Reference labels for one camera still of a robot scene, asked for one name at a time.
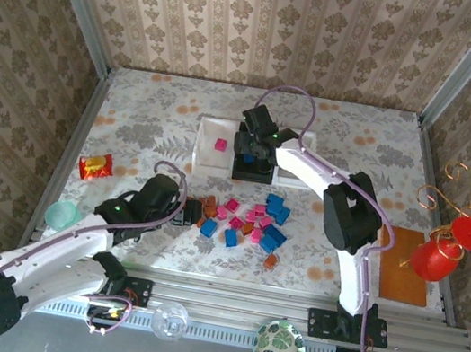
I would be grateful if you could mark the aluminium side rail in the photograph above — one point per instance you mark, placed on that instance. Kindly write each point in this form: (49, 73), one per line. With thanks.
(66, 160)
(437, 221)

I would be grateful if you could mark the clear glass bowl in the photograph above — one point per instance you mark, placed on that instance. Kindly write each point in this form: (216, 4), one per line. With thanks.
(170, 320)

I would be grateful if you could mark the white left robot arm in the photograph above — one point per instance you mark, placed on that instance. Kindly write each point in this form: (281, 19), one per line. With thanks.
(57, 254)

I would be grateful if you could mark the red snack bag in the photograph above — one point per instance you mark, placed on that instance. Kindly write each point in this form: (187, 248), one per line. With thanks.
(96, 166)

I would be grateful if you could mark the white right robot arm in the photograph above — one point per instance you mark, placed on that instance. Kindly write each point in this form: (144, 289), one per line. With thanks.
(310, 168)

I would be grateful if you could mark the green leaf pattern bowl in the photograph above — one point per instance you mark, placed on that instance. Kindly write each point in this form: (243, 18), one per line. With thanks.
(280, 349)

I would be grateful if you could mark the translucent green plastic cup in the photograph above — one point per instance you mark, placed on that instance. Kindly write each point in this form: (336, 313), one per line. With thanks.
(62, 215)

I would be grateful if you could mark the wide aluminium extrusion rail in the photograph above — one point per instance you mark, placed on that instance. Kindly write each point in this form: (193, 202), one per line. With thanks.
(232, 298)

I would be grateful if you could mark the pink lego brick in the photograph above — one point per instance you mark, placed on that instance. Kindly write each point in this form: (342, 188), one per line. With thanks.
(221, 144)
(260, 209)
(251, 215)
(264, 223)
(236, 222)
(232, 205)
(222, 214)
(256, 235)

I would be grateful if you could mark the orange wooden board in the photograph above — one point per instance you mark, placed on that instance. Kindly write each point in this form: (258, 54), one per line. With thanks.
(404, 266)

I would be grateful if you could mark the blue lego brick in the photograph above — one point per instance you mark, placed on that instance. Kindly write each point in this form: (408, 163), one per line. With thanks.
(284, 216)
(247, 158)
(231, 238)
(268, 244)
(275, 202)
(209, 227)
(277, 233)

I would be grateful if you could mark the round red ball ornament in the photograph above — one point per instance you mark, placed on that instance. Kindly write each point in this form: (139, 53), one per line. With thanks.
(435, 263)

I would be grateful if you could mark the floral patterned tablecloth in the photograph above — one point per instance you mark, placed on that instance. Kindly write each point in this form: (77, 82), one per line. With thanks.
(163, 95)

